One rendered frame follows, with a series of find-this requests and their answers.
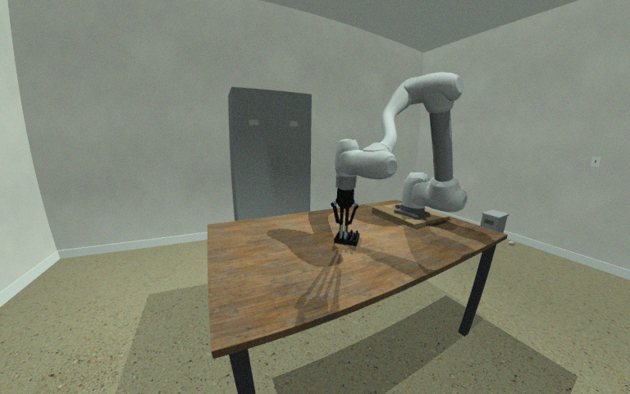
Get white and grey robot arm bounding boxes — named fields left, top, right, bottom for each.
left=335, top=72, right=468, bottom=219

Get black knob box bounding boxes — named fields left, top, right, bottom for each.
left=334, top=230, right=359, bottom=245

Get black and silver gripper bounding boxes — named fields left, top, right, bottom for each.
left=331, top=188, right=359, bottom=239

